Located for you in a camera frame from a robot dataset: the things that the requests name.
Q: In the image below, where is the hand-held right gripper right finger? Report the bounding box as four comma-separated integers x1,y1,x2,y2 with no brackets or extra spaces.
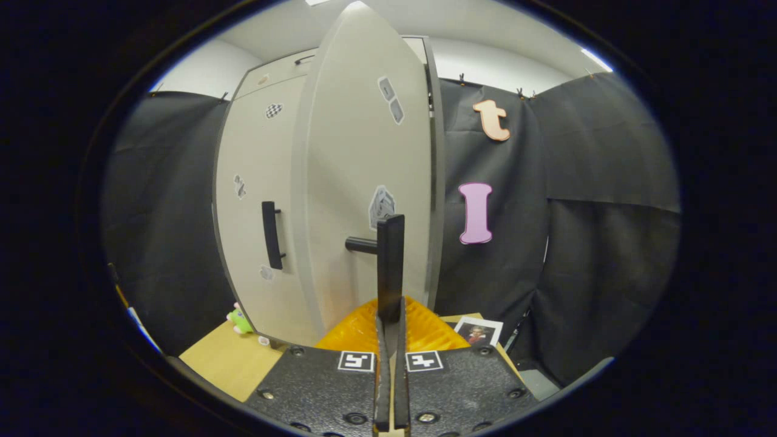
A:
393,296,540,437

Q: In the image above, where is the pink green plush toy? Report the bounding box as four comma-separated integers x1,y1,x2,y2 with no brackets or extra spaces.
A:
226,302,256,336

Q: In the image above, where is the black backdrop cloth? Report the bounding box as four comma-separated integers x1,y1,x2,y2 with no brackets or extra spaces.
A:
100,72,682,389

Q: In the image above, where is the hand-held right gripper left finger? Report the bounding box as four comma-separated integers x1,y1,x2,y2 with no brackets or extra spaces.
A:
255,297,392,437

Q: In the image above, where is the beige shoe cabinet door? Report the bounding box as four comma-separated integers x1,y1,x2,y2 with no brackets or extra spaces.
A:
290,1,435,348
214,73,316,344

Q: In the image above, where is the white printed box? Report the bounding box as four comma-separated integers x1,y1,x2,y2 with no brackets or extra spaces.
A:
124,303,161,353

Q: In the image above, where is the white portrait photo card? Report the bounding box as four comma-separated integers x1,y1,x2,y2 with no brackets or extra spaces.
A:
454,314,504,348

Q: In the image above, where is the beige double-door shoe cabinet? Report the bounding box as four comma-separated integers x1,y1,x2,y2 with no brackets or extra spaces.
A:
211,35,447,350

